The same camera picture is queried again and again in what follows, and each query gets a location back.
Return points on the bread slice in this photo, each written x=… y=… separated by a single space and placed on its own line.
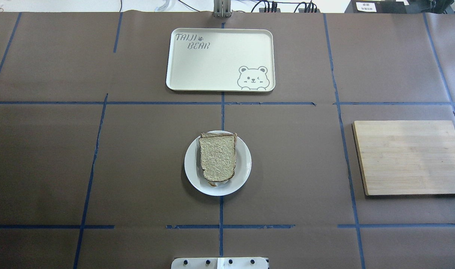
x=217 y=158
x=212 y=135

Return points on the cream bear tray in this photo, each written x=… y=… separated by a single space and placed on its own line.
x=221 y=60

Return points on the wooden cutting board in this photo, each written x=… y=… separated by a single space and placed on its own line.
x=406 y=157

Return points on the aluminium frame post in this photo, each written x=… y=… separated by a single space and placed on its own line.
x=222 y=9

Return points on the black box with label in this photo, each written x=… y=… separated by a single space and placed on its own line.
x=376 y=6

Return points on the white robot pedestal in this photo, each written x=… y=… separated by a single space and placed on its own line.
x=220 y=263

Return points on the white round plate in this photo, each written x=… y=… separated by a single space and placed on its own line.
x=217 y=163

